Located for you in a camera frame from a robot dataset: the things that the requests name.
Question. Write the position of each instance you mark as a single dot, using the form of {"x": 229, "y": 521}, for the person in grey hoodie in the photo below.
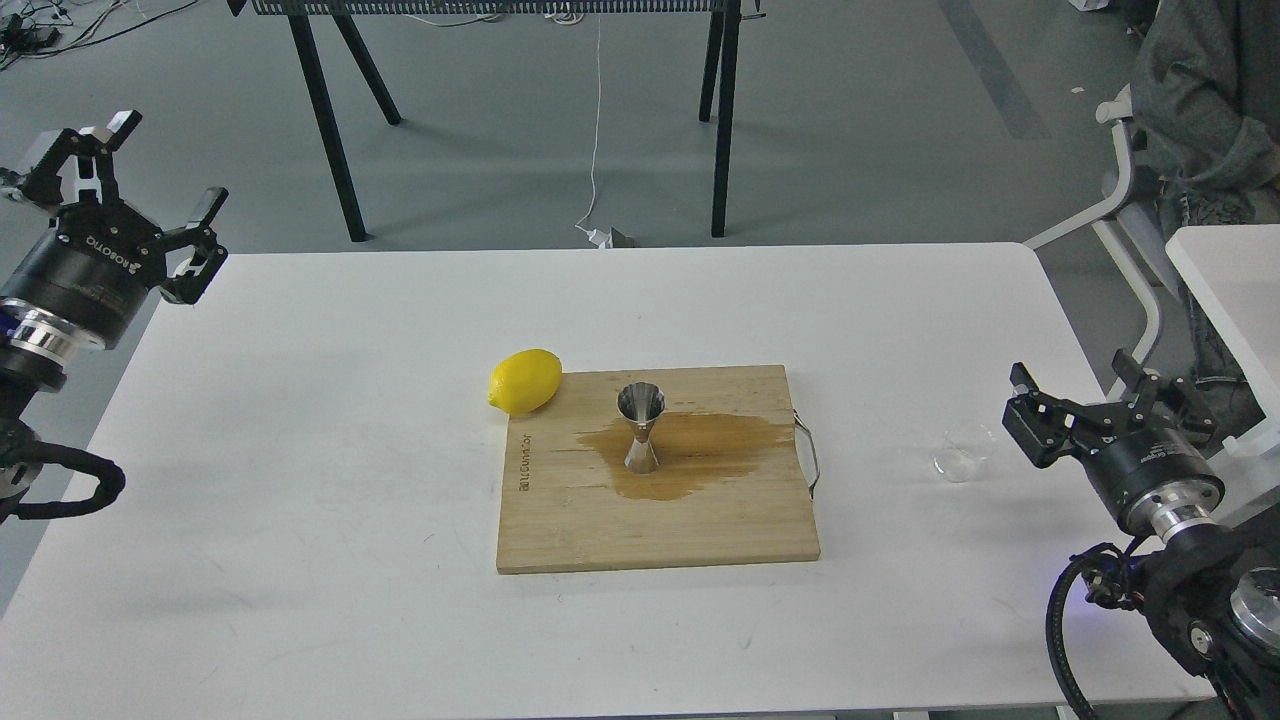
{"x": 1204, "y": 89}

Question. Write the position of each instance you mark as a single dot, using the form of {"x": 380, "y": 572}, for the steel double jigger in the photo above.
{"x": 641, "y": 404}

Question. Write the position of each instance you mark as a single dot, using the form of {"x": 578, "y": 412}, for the yellow lemon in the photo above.
{"x": 525, "y": 381}

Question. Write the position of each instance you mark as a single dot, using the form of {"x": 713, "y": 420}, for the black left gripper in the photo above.
{"x": 93, "y": 268}

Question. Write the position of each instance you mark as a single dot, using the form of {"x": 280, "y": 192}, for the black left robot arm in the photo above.
{"x": 43, "y": 481}

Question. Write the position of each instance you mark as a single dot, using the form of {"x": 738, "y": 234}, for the white office chair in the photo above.
{"x": 1126, "y": 223}

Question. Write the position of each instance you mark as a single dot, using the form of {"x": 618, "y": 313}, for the wooden cutting board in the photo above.
{"x": 729, "y": 488}

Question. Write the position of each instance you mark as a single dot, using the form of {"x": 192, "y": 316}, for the white side table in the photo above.
{"x": 1233, "y": 271}

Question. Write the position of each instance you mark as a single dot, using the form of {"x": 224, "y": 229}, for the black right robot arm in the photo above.
{"x": 1207, "y": 592}

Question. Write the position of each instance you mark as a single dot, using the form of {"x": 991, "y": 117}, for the black metal table frame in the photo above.
{"x": 514, "y": 82}

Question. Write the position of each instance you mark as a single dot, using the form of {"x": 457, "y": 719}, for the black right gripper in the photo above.
{"x": 1152, "y": 481}

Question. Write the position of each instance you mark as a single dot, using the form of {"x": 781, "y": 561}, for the small clear glass cup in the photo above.
{"x": 967, "y": 446}

